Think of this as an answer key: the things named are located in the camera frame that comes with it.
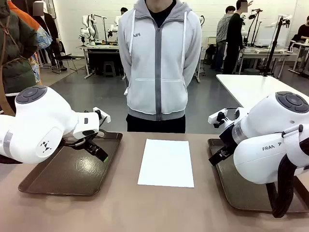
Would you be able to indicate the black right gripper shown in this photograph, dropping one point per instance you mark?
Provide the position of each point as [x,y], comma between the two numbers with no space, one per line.
[228,135]

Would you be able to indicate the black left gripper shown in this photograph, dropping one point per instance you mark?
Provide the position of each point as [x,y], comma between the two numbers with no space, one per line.
[79,143]

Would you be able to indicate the white A4 paper sheet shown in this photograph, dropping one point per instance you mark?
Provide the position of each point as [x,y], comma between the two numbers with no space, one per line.
[166,164]

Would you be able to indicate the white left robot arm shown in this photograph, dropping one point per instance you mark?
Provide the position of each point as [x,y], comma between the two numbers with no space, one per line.
[36,125]

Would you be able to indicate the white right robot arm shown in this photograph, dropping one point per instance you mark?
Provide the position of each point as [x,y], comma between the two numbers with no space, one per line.
[265,149]

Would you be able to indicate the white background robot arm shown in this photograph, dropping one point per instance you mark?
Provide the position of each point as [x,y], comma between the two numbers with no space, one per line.
[244,24]
[113,27]
[85,26]

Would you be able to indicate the brown plastic serving tray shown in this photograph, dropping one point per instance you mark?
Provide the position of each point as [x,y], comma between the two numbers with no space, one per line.
[72,174]
[241,193]

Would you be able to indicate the large white table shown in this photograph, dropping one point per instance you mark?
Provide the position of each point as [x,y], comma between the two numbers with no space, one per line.
[241,84]

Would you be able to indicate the small grey stool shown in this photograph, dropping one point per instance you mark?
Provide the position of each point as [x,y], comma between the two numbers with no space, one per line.
[109,68]

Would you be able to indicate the person in grey hoodie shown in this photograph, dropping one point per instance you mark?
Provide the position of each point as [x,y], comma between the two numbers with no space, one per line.
[159,72]

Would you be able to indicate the black folding chair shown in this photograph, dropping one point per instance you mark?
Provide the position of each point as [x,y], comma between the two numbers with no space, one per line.
[65,56]

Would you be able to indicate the grey metal workbench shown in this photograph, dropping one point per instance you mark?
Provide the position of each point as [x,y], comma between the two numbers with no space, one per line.
[101,48]

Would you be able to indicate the long grey workbench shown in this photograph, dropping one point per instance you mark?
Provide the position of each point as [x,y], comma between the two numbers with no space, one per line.
[260,52]

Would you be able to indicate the beige box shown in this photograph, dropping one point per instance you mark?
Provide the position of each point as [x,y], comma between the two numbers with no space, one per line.
[212,40]

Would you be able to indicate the standing person in black clothes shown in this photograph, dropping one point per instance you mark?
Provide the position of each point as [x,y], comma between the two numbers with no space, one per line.
[235,41]

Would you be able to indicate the black tripod stand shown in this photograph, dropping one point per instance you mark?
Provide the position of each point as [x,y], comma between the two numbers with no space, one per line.
[272,53]

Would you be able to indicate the person in plaid shirt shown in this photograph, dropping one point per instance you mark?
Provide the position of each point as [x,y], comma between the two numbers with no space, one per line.
[223,31]

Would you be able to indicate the seated person in black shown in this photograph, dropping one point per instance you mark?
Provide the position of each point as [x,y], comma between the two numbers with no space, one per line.
[51,29]

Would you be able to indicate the bystander in green jacket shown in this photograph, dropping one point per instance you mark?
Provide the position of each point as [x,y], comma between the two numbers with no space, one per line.
[17,48]

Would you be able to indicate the small white desk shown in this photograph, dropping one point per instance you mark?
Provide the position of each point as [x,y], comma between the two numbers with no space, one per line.
[301,45]

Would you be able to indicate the background person in black top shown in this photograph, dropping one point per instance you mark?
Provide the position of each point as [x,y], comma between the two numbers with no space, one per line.
[124,10]

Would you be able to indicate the black orange lamp stand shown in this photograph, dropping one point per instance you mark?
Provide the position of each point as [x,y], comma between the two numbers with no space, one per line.
[252,16]

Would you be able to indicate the seated person in dark sweater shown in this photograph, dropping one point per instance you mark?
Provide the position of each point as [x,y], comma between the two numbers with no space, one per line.
[303,30]

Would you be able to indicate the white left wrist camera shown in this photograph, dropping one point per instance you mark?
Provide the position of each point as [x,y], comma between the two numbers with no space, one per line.
[102,115]

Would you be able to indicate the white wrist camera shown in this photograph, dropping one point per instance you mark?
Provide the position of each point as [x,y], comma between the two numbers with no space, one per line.
[216,115]
[102,115]

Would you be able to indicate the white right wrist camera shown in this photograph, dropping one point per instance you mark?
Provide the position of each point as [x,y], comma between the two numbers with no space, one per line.
[216,115]

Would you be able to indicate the black camera pole stand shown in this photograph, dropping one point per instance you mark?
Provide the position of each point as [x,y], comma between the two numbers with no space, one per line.
[104,29]

